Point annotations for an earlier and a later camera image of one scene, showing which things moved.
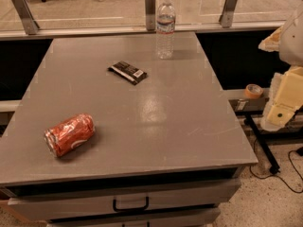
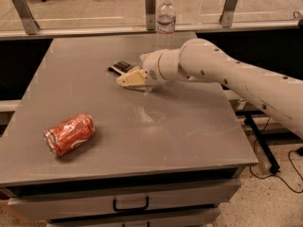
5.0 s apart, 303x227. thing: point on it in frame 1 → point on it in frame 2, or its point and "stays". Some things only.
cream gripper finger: (285, 97) → (151, 75)
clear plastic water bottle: (166, 24) stays
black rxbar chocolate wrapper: (128, 72) stays
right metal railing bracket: (229, 7) stays
